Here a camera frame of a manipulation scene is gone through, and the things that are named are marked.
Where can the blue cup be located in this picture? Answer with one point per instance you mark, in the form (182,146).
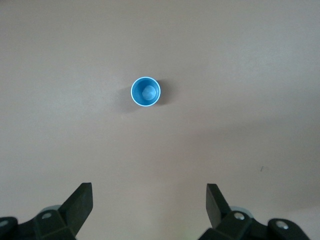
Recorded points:
(140,91)

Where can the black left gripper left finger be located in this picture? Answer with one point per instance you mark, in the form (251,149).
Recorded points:
(75,212)

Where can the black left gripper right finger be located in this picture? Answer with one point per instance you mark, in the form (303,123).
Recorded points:
(220,212)

